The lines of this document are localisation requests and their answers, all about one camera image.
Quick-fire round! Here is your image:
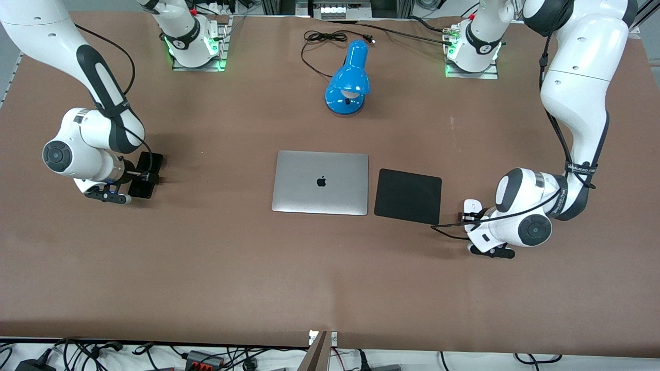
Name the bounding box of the black smartphone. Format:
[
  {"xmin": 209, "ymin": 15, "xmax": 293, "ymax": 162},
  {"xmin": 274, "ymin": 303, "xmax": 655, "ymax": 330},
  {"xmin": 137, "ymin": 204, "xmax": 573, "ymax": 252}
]
[{"xmin": 128, "ymin": 151, "xmax": 164, "ymax": 199}]

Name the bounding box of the black mouse pad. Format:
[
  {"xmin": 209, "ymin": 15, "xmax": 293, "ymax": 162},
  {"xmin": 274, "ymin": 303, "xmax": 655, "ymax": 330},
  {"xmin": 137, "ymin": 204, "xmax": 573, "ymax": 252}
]
[{"xmin": 374, "ymin": 168, "xmax": 442, "ymax": 226}]

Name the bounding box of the silver closed laptop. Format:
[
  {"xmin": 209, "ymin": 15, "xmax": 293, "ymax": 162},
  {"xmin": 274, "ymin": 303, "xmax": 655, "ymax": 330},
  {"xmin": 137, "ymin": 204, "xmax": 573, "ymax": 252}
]
[{"xmin": 272, "ymin": 150, "xmax": 369, "ymax": 216}]

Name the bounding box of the brown table cover sheet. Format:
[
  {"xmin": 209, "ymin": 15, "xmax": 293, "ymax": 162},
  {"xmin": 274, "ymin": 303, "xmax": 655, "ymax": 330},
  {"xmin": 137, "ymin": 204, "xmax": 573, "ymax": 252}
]
[{"xmin": 0, "ymin": 11, "xmax": 660, "ymax": 359}]

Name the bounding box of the blue desk lamp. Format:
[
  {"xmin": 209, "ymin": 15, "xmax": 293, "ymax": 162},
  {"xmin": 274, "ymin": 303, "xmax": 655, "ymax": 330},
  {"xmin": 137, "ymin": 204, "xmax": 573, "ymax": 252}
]
[{"xmin": 324, "ymin": 40, "xmax": 371, "ymax": 115}]

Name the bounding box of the grey power adapter box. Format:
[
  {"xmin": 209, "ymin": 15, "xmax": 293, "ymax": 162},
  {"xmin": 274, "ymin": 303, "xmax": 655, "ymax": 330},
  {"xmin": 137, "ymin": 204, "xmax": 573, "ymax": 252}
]
[{"xmin": 186, "ymin": 350, "xmax": 223, "ymax": 370}]

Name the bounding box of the black power adapter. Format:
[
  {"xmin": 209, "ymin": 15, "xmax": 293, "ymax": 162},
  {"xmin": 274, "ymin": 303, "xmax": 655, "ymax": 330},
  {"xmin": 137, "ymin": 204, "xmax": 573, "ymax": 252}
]
[{"xmin": 15, "ymin": 357, "xmax": 55, "ymax": 371}]

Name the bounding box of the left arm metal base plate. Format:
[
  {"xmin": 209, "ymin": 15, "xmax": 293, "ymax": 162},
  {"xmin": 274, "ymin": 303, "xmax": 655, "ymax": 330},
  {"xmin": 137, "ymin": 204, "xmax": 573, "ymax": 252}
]
[{"xmin": 444, "ymin": 23, "xmax": 500, "ymax": 79}]

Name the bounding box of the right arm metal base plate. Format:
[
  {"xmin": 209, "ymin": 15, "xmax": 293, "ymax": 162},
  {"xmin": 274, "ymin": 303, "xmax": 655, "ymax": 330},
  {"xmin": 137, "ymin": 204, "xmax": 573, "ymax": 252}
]
[{"xmin": 172, "ymin": 15, "xmax": 228, "ymax": 72}]

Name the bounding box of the black looped floor cable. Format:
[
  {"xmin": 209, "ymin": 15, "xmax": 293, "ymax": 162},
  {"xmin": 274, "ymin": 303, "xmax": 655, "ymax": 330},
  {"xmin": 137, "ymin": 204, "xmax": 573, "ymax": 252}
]
[{"xmin": 515, "ymin": 352, "xmax": 564, "ymax": 364}]

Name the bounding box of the aluminium frame rail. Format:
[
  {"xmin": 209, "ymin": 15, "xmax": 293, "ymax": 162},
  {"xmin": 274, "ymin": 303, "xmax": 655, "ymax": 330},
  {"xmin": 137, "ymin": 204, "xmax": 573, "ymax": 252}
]
[
  {"xmin": 0, "ymin": 52, "xmax": 24, "ymax": 110},
  {"xmin": 626, "ymin": 0, "xmax": 660, "ymax": 37}
]

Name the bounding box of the black braided base cable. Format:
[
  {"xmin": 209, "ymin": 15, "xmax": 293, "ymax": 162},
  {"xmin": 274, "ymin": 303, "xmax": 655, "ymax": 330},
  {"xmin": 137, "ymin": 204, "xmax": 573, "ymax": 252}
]
[{"xmin": 325, "ymin": 18, "xmax": 457, "ymax": 47}]

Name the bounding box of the black lamp power cable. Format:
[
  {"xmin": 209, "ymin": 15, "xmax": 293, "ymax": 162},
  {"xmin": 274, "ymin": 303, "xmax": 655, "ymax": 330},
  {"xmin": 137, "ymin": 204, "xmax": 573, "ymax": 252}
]
[{"xmin": 301, "ymin": 30, "xmax": 375, "ymax": 79}]

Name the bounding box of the wooden camera mount post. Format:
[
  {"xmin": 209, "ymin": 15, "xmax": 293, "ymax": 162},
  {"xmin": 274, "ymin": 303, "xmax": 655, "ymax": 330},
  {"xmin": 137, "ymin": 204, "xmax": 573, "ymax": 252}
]
[{"xmin": 296, "ymin": 331, "xmax": 332, "ymax": 371}]

